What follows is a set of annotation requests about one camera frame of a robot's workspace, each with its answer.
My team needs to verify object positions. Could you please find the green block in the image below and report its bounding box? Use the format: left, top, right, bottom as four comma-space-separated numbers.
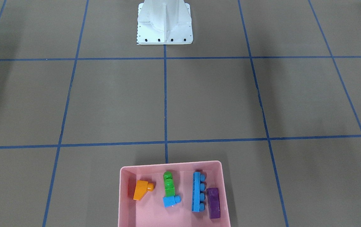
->
163, 171, 176, 197

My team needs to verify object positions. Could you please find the orange block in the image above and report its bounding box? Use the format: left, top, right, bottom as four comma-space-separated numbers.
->
133, 180, 154, 200

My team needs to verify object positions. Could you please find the long blue block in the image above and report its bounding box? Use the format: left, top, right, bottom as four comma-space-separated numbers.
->
192, 171, 206, 212

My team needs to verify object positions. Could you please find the purple block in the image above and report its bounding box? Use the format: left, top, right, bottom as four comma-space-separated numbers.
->
206, 187, 221, 219

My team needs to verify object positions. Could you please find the small blue block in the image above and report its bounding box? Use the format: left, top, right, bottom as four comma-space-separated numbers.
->
162, 195, 181, 208

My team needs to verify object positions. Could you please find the pink plastic box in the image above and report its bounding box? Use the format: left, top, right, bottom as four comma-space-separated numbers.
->
118, 160, 231, 227

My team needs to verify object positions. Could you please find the white camera pole stand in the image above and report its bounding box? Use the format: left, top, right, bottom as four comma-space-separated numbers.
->
136, 0, 193, 45

